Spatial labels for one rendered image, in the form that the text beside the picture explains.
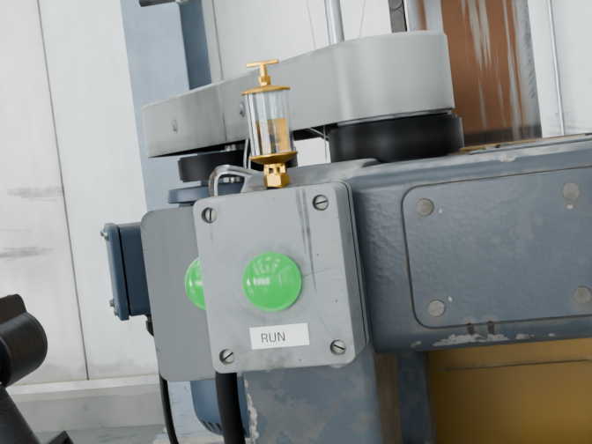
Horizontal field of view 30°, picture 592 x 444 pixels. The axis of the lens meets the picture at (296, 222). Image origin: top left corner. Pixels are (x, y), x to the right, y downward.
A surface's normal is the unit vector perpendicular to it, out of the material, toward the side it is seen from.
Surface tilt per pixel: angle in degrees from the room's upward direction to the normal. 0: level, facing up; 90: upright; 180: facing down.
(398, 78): 90
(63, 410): 90
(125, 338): 90
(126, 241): 90
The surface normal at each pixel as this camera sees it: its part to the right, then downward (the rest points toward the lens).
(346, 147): -0.77, 0.13
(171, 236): -0.22, 0.07
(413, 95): 0.23, 0.02
